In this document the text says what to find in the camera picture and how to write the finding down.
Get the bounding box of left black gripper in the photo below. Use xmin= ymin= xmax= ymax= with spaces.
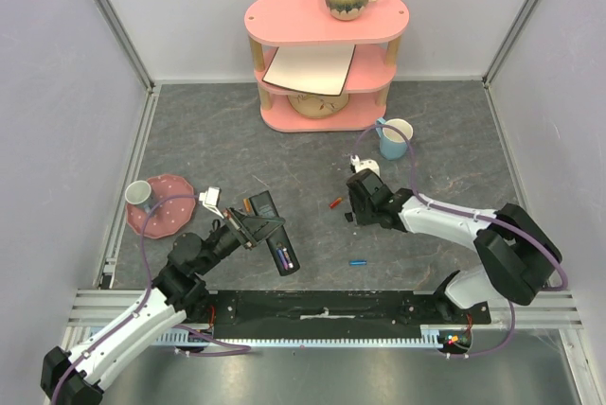
xmin=196 ymin=204 xmax=285 ymax=274

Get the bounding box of black remote control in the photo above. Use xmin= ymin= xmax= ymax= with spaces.
xmin=249 ymin=191 xmax=300 ymax=276

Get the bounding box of red orange battery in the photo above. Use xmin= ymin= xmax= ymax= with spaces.
xmin=329 ymin=197 xmax=343 ymax=209

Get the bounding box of blue purple battery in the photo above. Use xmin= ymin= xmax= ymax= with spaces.
xmin=281 ymin=247 xmax=294 ymax=269

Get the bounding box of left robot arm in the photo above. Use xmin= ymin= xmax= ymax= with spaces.
xmin=41 ymin=208 xmax=285 ymax=404

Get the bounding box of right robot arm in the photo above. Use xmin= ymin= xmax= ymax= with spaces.
xmin=347 ymin=168 xmax=567 ymax=324

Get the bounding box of light blue mug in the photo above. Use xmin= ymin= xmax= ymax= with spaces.
xmin=375 ymin=118 xmax=414 ymax=160

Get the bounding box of pink polka-dot plate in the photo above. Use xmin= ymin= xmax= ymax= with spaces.
xmin=125 ymin=174 xmax=196 ymax=239

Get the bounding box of grey white cup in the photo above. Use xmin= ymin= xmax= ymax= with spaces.
xmin=124 ymin=180 xmax=155 ymax=214

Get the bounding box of beige painted bowl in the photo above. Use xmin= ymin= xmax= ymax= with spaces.
xmin=287 ymin=93 xmax=349 ymax=119

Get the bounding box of pink three-tier shelf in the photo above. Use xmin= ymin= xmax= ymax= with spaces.
xmin=244 ymin=0 xmax=409 ymax=132

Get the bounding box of white black-edged board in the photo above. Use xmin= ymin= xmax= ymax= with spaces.
xmin=262 ymin=44 xmax=356 ymax=97

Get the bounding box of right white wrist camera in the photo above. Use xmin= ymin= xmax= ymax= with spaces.
xmin=349 ymin=155 xmax=381 ymax=176

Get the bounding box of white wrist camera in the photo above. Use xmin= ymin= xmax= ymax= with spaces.
xmin=349 ymin=155 xmax=381 ymax=176
xmin=198 ymin=186 xmax=223 ymax=219

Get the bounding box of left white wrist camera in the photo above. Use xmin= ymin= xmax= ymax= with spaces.
xmin=198 ymin=186 xmax=223 ymax=219

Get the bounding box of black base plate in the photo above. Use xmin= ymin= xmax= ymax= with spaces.
xmin=153 ymin=288 xmax=492 ymax=343

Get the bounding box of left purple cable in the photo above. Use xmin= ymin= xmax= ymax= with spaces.
xmin=50 ymin=193 xmax=252 ymax=404

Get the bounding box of purple cable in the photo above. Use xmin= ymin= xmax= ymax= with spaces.
xmin=50 ymin=193 xmax=252 ymax=404
xmin=353 ymin=124 xmax=569 ymax=360

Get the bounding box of slotted cable duct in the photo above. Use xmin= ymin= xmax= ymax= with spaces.
xmin=84 ymin=324 xmax=449 ymax=347

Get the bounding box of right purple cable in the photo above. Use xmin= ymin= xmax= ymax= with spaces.
xmin=353 ymin=124 xmax=569 ymax=360

